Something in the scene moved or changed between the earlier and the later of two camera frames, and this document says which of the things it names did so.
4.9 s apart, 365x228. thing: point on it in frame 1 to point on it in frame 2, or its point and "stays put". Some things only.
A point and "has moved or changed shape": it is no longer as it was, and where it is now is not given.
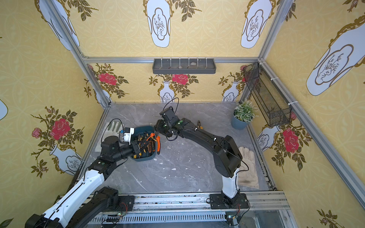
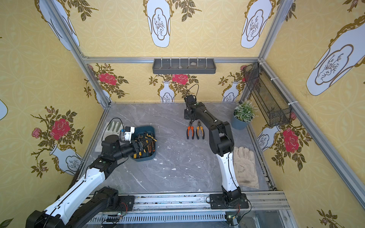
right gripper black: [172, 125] to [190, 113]
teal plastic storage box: [145, 137] stays put
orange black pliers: [199, 125] stays put
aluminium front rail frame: [273, 210] stays put
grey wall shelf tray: [184, 66] stays put
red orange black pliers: [155, 137] has moved or changed shape
